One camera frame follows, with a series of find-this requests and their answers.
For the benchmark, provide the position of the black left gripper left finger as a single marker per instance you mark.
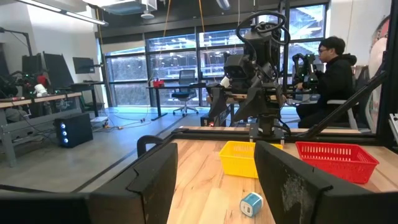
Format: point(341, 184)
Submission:
point(149, 193)

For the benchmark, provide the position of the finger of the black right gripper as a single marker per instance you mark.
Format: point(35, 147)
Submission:
point(253, 104)
point(217, 102)

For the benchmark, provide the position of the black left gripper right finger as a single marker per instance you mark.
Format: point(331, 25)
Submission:
point(289, 193)

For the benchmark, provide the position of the cyan power adapter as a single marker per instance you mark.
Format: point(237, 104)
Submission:
point(251, 203)

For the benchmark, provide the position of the red plastic basket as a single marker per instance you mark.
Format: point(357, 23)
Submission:
point(339, 169)

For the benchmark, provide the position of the dark green robot arm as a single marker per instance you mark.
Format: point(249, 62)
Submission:
point(306, 68)

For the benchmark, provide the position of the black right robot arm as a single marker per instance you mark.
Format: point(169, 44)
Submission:
point(264, 46)

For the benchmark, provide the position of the blue office chair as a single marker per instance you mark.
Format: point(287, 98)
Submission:
point(186, 84)

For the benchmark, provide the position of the black desk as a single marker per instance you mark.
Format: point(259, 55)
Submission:
point(174, 86)

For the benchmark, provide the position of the yellow plastic basket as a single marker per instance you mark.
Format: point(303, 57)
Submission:
point(236, 158)

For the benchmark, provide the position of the red box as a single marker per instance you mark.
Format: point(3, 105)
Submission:
point(158, 83)

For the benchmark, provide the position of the person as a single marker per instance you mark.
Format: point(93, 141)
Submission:
point(335, 77)

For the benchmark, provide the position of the white chair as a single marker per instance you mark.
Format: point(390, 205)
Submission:
point(342, 102)

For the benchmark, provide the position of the black computer tower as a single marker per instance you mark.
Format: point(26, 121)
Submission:
point(74, 129)

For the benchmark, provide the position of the white ceiling unit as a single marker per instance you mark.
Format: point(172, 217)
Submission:
point(124, 6)

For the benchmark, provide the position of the wooden workbench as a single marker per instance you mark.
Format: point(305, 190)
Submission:
point(37, 99)

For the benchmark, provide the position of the large black panel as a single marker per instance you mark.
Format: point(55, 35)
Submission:
point(57, 70)

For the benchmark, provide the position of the ceiling light strip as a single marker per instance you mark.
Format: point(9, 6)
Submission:
point(77, 17)

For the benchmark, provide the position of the robot with red part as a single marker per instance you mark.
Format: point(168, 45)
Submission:
point(28, 82)

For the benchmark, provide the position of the small black panel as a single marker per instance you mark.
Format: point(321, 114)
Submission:
point(31, 63)

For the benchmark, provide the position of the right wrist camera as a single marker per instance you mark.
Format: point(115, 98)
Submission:
point(235, 67)

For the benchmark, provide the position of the black wall monitor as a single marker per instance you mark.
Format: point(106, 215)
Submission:
point(83, 65)

